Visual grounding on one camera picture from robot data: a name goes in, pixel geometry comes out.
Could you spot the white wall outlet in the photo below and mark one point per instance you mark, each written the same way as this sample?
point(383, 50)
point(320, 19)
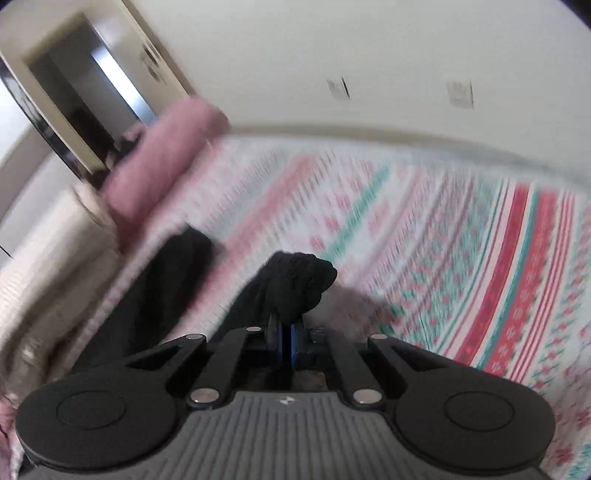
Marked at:
point(338, 87)
point(460, 94)

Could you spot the patterned bed sheet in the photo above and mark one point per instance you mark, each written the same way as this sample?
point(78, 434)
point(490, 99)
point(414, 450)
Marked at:
point(415, 230)

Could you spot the beige striped folded blanket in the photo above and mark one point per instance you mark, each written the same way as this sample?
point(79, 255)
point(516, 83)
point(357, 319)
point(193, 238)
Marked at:
point(51, 258)

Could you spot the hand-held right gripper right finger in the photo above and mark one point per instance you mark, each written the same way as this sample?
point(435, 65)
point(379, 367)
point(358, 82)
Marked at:
point(298, 342)

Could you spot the cream door frame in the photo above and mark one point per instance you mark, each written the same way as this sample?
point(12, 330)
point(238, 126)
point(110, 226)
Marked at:
point(41, 50)

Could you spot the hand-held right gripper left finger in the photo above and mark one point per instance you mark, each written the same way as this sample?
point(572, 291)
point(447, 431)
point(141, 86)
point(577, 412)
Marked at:
point(273, 339)

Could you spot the dusty pink plush blanket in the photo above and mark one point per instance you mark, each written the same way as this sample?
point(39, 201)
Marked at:
point(161, 152)

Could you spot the black pants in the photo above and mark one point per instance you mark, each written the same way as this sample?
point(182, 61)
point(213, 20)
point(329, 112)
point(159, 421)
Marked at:
point(295, 277)

